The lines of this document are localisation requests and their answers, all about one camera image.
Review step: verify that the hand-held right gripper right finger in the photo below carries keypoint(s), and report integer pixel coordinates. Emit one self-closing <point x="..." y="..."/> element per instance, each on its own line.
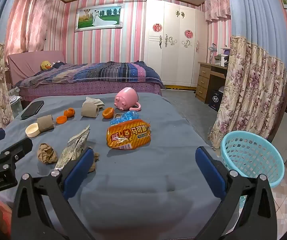
<point x="211" y="170"/>

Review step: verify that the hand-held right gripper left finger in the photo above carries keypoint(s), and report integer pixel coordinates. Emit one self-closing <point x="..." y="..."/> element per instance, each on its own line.
<point x="79" y="170"/>

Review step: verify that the brown paper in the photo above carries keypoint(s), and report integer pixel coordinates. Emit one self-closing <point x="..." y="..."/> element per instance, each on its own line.
<point x="47" y="153"/>
<point x="96" y="158"/>

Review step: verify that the cream round lid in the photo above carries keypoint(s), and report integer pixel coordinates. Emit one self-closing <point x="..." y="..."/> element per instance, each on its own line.
<point x="32" y="130"/>

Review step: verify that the silver snack wrapper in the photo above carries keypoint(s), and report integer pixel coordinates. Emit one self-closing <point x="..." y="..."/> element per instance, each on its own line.
<point x="76" y="142"/>

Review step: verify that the brown cardboard tube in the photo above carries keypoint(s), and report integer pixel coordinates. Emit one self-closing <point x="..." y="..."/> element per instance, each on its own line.
<point x="45" y="123"/>

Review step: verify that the turquoise plastic basket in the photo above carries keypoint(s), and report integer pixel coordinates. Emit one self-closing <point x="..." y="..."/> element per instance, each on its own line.
<point x="253" y="152"/>

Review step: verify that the tangerine peel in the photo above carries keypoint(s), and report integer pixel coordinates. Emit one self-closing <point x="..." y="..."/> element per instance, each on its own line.
<point x="61" y="119"/>
<point x="107" y="113"/>

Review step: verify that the small orange tangerine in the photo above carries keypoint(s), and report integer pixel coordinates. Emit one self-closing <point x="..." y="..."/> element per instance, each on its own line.
<point x="69" y="113"/>

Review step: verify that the orange snack bag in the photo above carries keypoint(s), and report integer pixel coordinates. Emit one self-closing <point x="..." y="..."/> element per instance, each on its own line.
<point x="128" y="135"/>

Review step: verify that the beige paper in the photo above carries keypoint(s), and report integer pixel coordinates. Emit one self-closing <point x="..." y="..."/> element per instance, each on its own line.
<point x="94" y="101"/>

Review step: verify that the blue plastic bag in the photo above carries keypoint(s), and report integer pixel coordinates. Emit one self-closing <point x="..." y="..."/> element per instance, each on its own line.
<point x="127" y="117"/>

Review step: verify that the white green appliance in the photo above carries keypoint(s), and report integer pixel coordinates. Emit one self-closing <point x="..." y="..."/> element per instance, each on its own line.
<point x="14" y="105"/>

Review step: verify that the black smartphone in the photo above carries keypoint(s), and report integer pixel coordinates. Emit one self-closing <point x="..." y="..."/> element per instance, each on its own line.
<point x="32" y="110"/>

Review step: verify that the black box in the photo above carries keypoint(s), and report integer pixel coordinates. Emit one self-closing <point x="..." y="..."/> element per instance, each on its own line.
<point x="214" y="101"/>

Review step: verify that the purple dotted bed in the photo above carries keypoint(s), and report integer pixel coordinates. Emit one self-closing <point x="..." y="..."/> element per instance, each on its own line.
<point x="83" y="88"/>

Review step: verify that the pink headboard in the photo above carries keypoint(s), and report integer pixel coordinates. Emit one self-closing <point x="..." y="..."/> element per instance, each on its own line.
<point x="26" y="62"/>

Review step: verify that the pink pig mug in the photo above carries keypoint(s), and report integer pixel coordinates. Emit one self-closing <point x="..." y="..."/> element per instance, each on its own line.
<point x="126" y="97"/>

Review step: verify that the yellow duck plush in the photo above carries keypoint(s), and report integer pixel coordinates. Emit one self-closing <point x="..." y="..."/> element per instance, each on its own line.
<point x="46" y="65"/>

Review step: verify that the wooden desk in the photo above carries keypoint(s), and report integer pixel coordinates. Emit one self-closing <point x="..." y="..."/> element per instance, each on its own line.
<point x="204" y="80"/>

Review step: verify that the patchwork quilt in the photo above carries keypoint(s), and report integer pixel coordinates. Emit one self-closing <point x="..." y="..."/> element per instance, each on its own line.
<point x="103" y="72"/>

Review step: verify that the white printer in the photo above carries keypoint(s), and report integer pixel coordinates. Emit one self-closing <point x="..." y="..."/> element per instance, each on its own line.
<point x="221" y="60"/>

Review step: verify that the white wardrobe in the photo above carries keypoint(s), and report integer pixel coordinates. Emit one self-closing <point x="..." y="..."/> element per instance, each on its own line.
<point x="173" y="60"/>

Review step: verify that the pink window curtain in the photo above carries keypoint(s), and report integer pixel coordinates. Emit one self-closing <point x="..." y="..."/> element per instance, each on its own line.
<point x="26" y="22"/>

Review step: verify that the framed wedding picture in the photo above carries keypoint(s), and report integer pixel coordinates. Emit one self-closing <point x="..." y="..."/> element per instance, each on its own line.
<point x="98" y="17"/>

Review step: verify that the pink floral valance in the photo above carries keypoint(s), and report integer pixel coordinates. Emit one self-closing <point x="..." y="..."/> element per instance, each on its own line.
<point x="217" y="7"/>

